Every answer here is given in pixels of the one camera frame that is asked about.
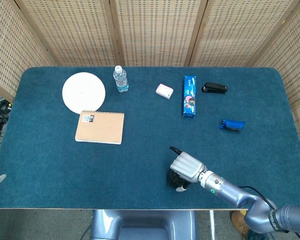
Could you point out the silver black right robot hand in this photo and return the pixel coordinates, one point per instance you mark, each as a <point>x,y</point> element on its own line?
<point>187,166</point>

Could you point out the black round container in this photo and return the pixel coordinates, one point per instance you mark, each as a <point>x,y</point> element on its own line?
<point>173,178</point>

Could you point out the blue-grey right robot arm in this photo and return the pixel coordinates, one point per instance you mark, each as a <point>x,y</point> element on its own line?
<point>252,200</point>

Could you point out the blue snack wrapper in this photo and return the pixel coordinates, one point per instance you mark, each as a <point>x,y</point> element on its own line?
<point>231,125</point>

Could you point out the white table leg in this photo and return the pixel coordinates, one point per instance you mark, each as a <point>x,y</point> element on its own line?
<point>211,225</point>

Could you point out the blue Oreo cookie box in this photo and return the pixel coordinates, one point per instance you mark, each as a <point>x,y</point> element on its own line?
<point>189,96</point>

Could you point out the blue-grey robot torso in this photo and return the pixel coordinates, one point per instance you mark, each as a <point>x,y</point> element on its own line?
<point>142,225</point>

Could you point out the brown shoe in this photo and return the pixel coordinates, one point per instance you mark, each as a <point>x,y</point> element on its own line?
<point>237,221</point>

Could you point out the black stapler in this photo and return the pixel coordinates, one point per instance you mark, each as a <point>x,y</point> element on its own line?
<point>214,88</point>

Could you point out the brown spiral notebook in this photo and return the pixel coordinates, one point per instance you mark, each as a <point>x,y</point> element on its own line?
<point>100,127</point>

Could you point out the clear plastic water bottle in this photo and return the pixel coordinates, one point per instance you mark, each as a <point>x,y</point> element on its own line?
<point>120,80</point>

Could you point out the white round plate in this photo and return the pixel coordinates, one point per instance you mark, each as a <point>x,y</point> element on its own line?
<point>83,92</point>

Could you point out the woven bamboo folding screen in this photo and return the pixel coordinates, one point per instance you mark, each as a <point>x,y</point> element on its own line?
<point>150,32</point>

